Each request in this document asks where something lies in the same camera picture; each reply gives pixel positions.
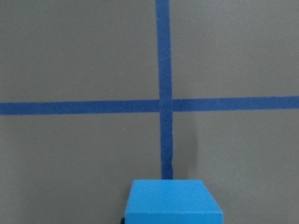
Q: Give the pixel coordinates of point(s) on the blue cube block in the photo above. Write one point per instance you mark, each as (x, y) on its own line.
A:
(171, 202)

